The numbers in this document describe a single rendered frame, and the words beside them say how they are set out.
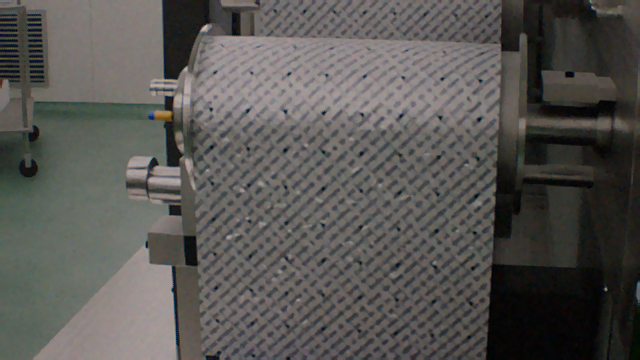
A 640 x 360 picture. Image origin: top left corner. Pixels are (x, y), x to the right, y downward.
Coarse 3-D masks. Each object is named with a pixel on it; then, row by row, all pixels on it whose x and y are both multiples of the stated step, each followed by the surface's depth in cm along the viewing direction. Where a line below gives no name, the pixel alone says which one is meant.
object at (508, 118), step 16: (512, 64) 80; (512, 80) 79; (512, 96) 79; (512, 112) 78; (512, 128) 78; (512, 144) 79; (512, 160) 79; (512, 176) 80; (496, 192) 83; (512, 192) 83
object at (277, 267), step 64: (256, 192) 83; (320, 192) 82; (256, 256) 84; (320, 256) 83; (384, 256) 82; (448, 256) 81; (256, 320) 86; (320, 320) 85; (384, 320) 84; (448, 320) 83
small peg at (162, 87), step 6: (150, 84) 87; (156, 84) 87; (162, 84) 87; (168, 84) 87; (174, 84) 87; (150, 90) 87; (156, 90) 87; (162, 90) 87; (168, 90) 87; (174, 90) 87
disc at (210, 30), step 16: (208, 32) 85; (224, 32) 90; (192, 64) 81; (192, 80) 81; (192, 96) 81; (192, 112) 82; (192, 128) 82; (192, 144) 82; (192, 160) 82; (192, 176) 83
